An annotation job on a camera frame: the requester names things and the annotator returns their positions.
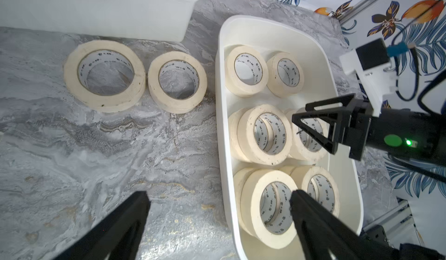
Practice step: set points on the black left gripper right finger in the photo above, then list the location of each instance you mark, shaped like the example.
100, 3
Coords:
322, 235

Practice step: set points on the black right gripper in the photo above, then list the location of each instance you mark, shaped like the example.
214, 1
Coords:
355, 134

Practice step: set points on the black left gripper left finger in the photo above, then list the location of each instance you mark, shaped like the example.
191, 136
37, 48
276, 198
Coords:
116, 237

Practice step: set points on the white plastic storage tray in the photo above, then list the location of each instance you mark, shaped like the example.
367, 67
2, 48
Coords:
269, 38

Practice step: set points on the cream masking tape roll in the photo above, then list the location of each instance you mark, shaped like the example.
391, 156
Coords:
261, 135
246, 72
286, 76
263, 205
318, 183
106, 76
177, 82
304, 147

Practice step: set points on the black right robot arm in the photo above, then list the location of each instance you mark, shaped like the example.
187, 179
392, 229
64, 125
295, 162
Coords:
348, 121

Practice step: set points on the brown lidded white toolbox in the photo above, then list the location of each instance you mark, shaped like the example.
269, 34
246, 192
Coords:
164, 20

